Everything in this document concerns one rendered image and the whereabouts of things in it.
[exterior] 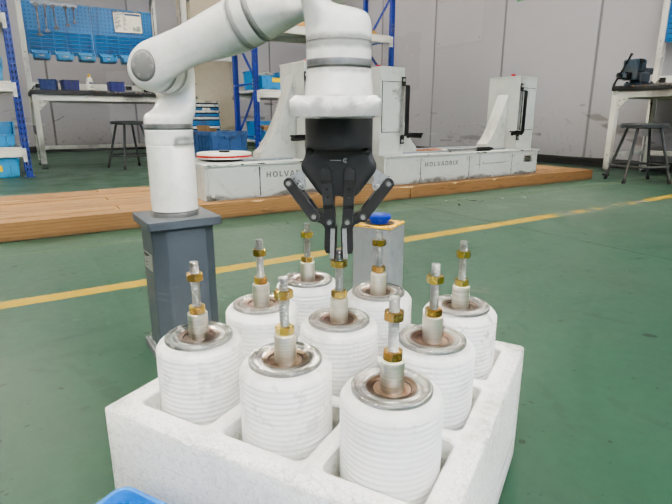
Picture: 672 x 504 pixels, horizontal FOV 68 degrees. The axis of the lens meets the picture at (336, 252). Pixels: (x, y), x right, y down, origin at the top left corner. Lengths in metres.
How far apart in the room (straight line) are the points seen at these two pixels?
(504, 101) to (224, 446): 3.85
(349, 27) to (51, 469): 0.72
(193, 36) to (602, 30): 5.44
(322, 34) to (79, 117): 8.40
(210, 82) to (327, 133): 6.49
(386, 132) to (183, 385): 2.80
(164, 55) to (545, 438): 0.91
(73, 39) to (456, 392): 6.23
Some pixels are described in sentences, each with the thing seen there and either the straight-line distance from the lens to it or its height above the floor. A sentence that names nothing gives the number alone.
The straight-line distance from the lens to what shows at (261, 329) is 0.64.
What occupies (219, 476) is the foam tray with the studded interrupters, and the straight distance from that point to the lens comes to 0.55.
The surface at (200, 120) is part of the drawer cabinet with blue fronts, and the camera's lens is 6.11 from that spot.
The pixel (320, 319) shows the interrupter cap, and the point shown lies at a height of 0.25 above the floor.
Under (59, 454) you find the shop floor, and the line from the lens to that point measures 0.92.
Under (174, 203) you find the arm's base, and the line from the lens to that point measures 1.04.
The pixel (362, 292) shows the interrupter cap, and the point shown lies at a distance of 0.71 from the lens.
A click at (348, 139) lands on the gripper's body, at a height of 0.47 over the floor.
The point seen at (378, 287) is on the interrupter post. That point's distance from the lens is 0.71.
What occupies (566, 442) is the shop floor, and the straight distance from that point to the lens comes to 0.92.
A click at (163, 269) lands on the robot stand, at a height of 0.20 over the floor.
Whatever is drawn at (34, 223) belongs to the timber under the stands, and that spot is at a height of 0.07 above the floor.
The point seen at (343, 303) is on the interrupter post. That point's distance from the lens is 0.61.
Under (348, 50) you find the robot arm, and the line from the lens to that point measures 0.55.
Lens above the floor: 0.49
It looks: 15 degrees down
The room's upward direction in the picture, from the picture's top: straight up
